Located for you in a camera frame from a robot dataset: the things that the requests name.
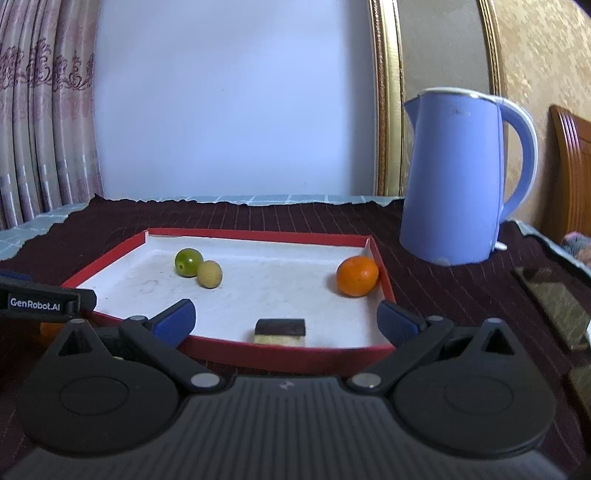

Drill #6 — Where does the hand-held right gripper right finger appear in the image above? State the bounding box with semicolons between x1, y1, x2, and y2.
346;299;518;393

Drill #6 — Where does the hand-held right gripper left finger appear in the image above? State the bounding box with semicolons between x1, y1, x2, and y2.
58;298;227;393

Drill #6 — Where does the small orange mandarin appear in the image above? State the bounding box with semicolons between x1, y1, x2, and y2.
40;322;66;348

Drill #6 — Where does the small yellow-green fruit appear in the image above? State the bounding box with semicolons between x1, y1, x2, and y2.
197;260;223;290

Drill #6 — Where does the large orange mandarin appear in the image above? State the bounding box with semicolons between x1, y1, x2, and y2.
335;256;380;297

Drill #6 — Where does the green tomato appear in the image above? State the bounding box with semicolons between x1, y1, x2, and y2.
174;248;204;278

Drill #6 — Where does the red cardboard box tray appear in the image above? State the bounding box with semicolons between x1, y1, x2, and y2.
60;227;399;376

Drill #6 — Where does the dark striped cloth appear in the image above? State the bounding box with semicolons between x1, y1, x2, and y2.
0;194;591;472

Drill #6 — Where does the blue electric kettle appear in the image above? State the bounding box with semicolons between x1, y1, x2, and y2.
399;88;540;267

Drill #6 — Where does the dark smartphone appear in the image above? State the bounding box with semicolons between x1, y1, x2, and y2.
514;266;591;354
568;364;591;408

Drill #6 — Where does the pink patterned curtain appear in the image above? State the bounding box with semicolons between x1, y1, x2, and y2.
0;0;105;232

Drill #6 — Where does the pink patterned cloth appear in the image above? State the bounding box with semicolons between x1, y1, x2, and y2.
560;231;591;267

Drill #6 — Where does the wooden headboard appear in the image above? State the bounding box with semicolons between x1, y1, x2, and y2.
542;104;591;245

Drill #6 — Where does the gold wall frame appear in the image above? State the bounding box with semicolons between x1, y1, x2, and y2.
368;0;507;197

